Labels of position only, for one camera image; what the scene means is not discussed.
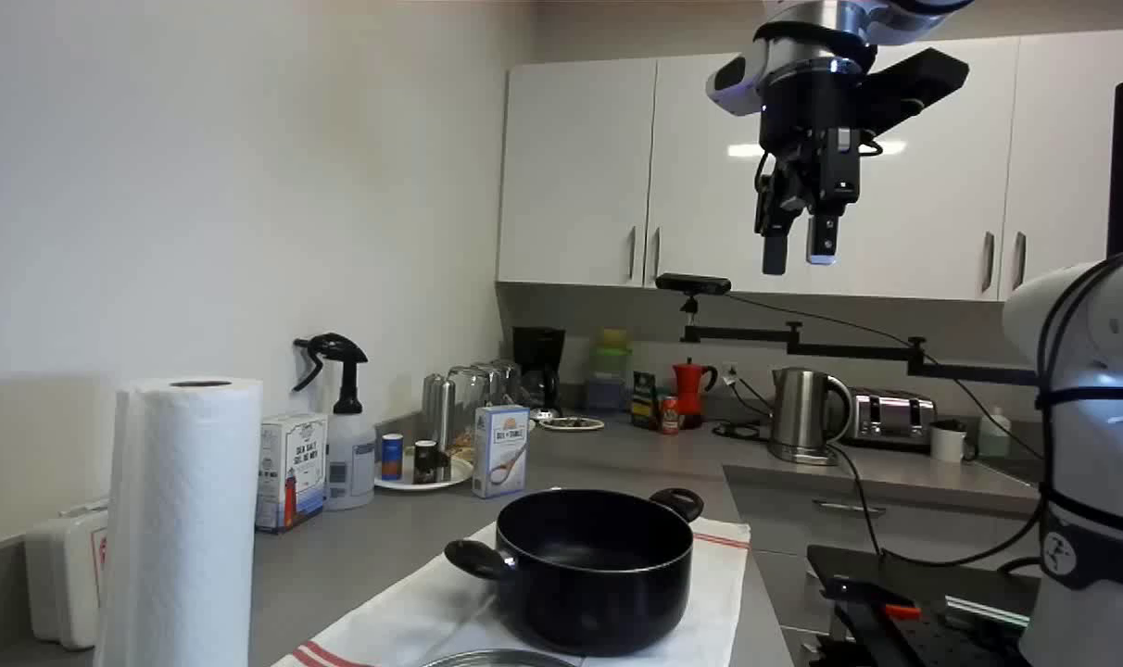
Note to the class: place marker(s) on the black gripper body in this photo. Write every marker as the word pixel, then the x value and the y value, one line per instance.
pixel 809 128

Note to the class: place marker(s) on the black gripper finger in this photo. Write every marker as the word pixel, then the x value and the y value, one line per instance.
pixel 777 215
pixel 825 239

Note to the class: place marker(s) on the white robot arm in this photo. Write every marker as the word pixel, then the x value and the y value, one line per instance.
pixel 1070 325

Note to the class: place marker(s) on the red moka pot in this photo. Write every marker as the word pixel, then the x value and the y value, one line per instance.
pixel 689 385

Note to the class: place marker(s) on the black cooking pot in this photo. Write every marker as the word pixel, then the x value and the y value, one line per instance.
pixel 586 572

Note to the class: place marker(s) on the white upper kitchen cabinets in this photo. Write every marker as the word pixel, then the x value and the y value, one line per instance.
pixel 619 170

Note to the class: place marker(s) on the steel electric kettle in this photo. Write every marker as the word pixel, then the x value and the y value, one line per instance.
pixel 813 411

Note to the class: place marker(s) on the steel toaster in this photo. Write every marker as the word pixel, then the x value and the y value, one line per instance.
pixel 892 420

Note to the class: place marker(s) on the white mug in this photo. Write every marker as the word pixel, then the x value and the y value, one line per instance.
pixel 945 442

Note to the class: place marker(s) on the green stacked containers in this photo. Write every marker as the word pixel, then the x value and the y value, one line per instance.
pixel 610 370

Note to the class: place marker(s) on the black coffee machine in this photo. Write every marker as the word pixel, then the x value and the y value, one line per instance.
pixel 540 353

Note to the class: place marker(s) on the steel salt grinder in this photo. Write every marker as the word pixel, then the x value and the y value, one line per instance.
pixel 482 383

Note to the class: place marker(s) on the white blue salt box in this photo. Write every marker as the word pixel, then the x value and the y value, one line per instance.
pixel 500 436

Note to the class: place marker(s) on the steel pepper grinder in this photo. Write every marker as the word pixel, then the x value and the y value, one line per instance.
pixel 437 404

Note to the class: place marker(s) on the white plate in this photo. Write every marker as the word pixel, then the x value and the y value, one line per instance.
pixel 461 470

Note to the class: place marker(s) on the small blue red can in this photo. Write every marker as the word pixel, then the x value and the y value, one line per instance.
pixel 392 458

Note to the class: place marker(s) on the white spray bottle black nozzle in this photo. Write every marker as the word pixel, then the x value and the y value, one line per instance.
pixel 351 436

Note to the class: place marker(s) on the white striped kitchen towel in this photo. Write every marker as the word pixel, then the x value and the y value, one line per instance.
pixel 441 611

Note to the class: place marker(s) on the white carton box red label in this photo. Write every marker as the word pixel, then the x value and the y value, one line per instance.
pixel 292 470

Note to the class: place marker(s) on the white paper towel roll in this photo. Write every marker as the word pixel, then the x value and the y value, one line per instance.
pixel 180 531

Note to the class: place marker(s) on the white tissue box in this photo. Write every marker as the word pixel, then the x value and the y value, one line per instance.
pixel 64 577

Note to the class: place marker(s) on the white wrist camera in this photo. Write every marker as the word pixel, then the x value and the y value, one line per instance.
pixel 735 86

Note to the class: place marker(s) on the black clamp red handle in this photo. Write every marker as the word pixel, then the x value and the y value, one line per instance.
pixel 871 605

